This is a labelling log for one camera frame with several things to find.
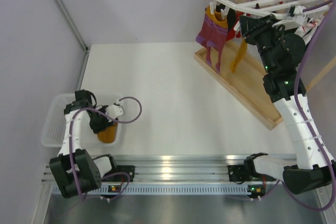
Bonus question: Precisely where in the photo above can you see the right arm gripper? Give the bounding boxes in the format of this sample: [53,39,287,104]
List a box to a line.
[238,14,284,73]

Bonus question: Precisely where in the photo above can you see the mustard sock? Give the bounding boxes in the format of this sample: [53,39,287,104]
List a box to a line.
[97,124,118,144]
[230,40,247,73]

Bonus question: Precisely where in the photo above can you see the white plastic clip hanger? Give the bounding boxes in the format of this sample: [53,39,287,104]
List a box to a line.
[207,0,331,29]

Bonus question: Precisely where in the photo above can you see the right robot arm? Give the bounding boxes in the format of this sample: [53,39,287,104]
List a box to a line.
[239,15,335,195]

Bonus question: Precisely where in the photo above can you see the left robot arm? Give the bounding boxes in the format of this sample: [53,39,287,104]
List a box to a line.
[49,90,135,201]

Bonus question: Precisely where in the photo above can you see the red hanging sock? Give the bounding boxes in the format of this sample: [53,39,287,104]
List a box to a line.
[226,12,244,41]

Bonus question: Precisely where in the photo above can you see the white plastic basket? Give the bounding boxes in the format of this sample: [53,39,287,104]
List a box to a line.
[41,93,122,149]

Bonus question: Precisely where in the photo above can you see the wooden tray base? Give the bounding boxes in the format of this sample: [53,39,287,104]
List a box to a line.
[194,41,282,130]

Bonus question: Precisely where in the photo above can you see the black hanging sock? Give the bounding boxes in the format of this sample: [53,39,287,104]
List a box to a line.
[225,8,238,31]

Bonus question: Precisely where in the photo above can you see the purple striped sock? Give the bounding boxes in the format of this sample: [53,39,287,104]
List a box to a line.
[195,6,229,73]

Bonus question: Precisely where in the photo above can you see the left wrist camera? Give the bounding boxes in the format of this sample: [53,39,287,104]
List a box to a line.
[106,100,124,119]

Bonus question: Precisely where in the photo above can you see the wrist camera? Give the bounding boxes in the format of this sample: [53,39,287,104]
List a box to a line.
[106,100,124,119]
[288,5,307,26]

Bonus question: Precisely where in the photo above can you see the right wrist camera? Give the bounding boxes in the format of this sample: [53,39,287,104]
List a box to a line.
[288,5,307,26]

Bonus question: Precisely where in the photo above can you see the aluminium mounting rail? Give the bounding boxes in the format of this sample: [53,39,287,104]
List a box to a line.
[41,154,308,196]

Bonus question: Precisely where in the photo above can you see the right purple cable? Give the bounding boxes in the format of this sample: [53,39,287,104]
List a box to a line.
[282,0,336,212]

